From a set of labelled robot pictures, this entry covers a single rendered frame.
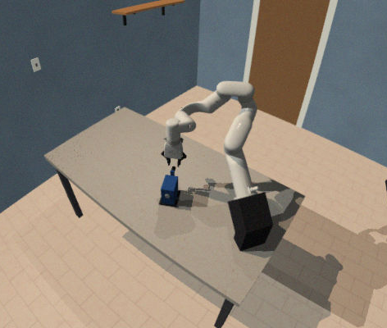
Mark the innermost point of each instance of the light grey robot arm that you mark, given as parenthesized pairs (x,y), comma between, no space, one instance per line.
(237,135)

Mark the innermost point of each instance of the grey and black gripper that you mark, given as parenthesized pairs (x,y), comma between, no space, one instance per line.
(175,152)

